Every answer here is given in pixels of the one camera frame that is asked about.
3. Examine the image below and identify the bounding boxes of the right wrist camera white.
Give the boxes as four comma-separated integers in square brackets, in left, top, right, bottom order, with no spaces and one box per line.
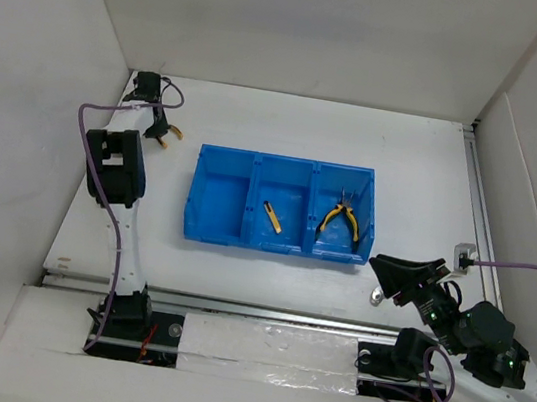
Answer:
[453,242,478,275]

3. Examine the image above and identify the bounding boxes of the blue bin middle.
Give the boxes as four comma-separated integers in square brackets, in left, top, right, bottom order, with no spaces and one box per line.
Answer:
[248,154,314,254]

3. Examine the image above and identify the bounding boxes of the large yellow needle-nose pliers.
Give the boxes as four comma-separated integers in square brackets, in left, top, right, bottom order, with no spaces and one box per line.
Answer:
[314,188,360,251]

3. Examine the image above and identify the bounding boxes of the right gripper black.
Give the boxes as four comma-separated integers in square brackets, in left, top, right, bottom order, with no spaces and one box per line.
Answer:
[354,245,477,355]

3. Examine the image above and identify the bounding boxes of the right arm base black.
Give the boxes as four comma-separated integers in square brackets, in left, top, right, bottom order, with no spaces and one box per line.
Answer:
[354,341,435,402]

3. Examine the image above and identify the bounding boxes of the small yellow needle-nose pliers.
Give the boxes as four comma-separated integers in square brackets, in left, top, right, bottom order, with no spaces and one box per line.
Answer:
[155,125,184,149]

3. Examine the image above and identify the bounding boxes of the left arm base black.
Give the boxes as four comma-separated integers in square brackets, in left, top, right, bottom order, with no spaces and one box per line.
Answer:
[85,310,185,368]

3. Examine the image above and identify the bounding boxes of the blue bin left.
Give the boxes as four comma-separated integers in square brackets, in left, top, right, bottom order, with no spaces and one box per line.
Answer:
[183,144,256,246]

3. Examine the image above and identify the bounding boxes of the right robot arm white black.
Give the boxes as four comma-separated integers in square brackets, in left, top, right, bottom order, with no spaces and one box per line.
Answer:
[355,254,537,402]

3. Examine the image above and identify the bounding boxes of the aluminium rail front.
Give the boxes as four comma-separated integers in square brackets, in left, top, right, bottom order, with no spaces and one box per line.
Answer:
[40,272,399,338]

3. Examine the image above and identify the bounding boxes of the yellow utility knife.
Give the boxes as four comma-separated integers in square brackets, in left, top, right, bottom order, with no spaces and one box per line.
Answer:
[263,201,282,234]

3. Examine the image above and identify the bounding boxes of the blue bin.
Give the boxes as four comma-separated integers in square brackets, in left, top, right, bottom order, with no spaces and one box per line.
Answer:
[183,144,256,246]
[303,161,375,266]
[248,154,314,254]

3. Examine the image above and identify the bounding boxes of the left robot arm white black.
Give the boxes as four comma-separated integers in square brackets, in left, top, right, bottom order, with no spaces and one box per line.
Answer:
[78,71,185,340]

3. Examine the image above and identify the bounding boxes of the blue bin right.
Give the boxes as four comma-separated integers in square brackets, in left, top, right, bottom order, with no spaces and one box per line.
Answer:
[303,161,375,266]

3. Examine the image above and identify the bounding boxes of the silver metal tool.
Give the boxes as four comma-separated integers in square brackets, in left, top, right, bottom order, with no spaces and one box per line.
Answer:
[369,286,386,307]

